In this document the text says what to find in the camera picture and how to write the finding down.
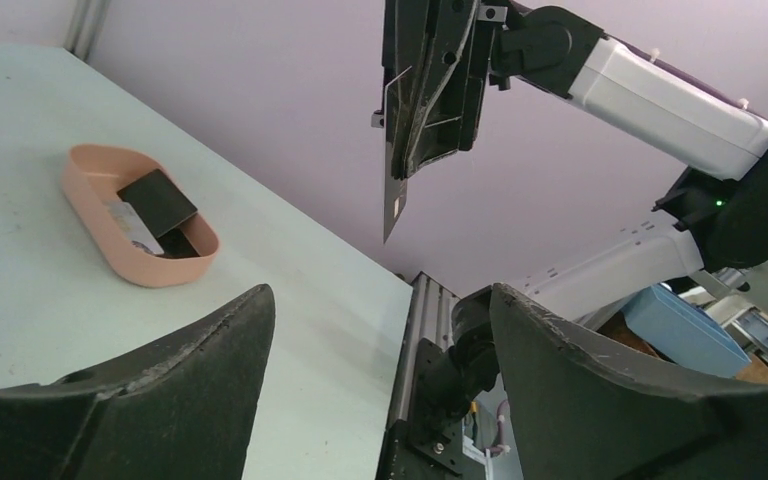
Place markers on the blue plastic box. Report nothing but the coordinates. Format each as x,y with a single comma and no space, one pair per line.
683,333

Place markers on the black credit card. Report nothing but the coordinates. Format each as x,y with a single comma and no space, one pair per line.
394,199

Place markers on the aluminium frame rail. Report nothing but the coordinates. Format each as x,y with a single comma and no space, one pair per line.
412,447

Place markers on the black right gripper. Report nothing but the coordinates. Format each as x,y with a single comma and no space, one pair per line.
423,46

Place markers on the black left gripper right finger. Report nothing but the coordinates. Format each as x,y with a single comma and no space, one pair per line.
587,407

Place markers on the white printed credit card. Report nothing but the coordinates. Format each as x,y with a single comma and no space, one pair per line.
135,230

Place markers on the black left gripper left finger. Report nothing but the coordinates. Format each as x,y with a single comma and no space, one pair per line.
179,407

